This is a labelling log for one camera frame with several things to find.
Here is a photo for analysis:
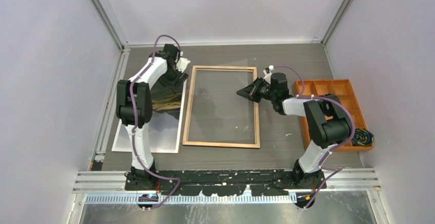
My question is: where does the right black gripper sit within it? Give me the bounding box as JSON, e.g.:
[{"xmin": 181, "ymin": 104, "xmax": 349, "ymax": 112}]
[{"xmin": 238, "ymin": 76, "xmax": 277, "ymax": 103}]

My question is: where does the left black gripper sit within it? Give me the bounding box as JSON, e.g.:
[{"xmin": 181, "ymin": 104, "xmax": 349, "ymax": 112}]
[{"xmin": 159, "ymin": 66, "xmax": 189, "ymax": 94}]

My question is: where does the clear acrylic sheet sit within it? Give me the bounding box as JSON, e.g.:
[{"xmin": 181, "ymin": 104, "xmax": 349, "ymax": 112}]
[{"xmin": 188, "ymin": 68, "xmax": 255, "ymax": 144}]

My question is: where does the landscape photo print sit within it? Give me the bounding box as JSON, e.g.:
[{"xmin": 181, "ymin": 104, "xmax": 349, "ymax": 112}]
[{"xmin": 111, "ymin": 78, "xmax": 188, "ymax": 154}]

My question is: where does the wooden picture frame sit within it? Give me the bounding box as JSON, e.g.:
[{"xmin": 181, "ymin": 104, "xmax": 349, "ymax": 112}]
[{"xmin": 182, "ymin": 65, "xmax": 260, "ymax": 149}]

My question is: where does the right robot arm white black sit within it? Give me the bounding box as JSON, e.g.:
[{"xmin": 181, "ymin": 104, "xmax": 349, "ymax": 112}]
[{"xmin": 236, "ymin": 72, "xmax": 355, "ymax": 189}]

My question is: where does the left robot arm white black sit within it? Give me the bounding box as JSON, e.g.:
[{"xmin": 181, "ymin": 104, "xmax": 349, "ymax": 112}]
[{"xmin": 115, "ymin": 44, "xmax": 190, "ymax": 191}]

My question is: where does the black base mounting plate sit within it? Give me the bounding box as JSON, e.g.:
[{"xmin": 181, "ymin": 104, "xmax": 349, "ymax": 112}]
[{"xmin": 124, "ymin": 169, "xmax": 326, "ymax": 197}]

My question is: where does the blue yellow rolled tie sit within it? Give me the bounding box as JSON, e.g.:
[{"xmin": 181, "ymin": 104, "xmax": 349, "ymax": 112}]
[{"xmin": 351, "ymin": 128, "xmax": 374, "ymax": 147}]

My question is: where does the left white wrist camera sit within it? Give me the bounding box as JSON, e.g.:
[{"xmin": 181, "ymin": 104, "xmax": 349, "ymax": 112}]
[{"xmin": 175, "ymin": 57, "xmax": 191, "ymax": 73}]

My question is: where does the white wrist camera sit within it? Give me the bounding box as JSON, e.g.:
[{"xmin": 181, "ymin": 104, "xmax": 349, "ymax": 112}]
[
  {"xmin": 175, "ymin": 57, "xmax": 191, "ymax": 73},
  {"xmin": 263, "ymin": 65, "xmax": 274, "ymax": 84}
]

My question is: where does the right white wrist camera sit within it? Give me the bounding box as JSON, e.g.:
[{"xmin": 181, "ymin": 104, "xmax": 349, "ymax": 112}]
[{"xmin": 263, "ymin": 65, "xmax": 274, "ymax": 84}]

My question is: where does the aluminium front rail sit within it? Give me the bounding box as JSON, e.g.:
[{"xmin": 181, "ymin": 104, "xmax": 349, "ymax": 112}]
[{"xmin": 73, "ymin": 168, "xmax": 381, "ymax": 206}]

